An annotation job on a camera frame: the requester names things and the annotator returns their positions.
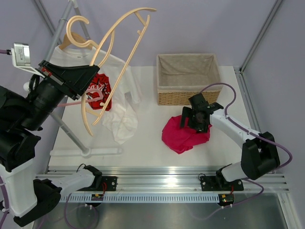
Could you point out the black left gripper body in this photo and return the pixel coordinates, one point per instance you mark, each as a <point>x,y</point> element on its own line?
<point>49,92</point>

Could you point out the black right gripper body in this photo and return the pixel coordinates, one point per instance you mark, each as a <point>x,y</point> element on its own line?
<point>201,126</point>

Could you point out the red t shirt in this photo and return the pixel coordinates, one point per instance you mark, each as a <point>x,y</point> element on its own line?
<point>182,139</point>

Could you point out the light wooden hanger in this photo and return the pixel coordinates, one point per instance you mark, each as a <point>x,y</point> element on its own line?
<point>105,47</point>

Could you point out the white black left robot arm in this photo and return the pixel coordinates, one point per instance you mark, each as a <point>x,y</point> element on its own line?
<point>25,197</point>

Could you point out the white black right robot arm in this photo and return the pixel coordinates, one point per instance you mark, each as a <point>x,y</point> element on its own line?
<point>259,153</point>

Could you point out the white printed t shirt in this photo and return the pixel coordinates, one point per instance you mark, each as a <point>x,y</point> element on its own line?
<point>119,117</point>

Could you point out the brown wooden hanger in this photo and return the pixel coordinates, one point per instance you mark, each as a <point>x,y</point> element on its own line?
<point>79,39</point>

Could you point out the wicker basket with liner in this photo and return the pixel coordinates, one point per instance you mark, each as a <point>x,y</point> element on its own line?
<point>180,76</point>

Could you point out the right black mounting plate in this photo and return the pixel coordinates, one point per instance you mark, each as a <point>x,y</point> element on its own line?
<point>214,183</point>

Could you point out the black mounting plate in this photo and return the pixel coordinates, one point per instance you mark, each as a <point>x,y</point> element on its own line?
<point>108,183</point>
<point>214,183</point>

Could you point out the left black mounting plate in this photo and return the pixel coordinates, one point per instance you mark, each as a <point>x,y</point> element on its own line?
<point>108,183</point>

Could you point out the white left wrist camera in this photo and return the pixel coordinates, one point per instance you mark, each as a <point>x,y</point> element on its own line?
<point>21,58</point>

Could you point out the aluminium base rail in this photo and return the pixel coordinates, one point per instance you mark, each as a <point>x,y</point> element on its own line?
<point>169,179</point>

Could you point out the white slotted cable duct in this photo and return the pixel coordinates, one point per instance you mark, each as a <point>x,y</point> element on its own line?
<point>141,198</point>

